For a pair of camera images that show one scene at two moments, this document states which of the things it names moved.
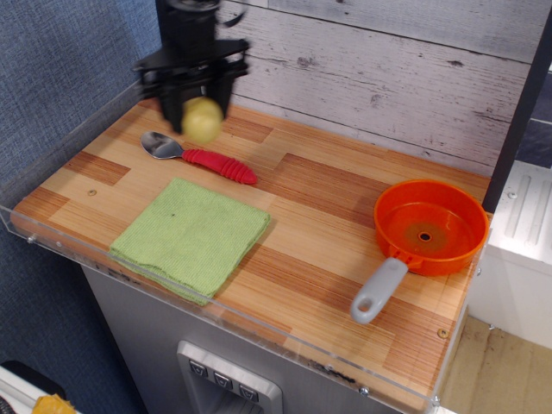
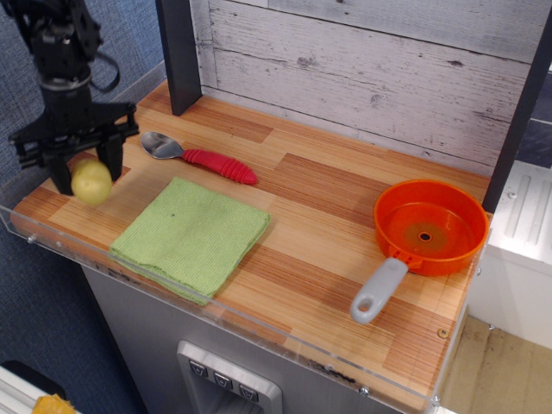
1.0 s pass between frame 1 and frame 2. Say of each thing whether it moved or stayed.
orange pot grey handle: stayed
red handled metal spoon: stayed
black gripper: moved
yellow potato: moved
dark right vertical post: stayed
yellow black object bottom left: stayed
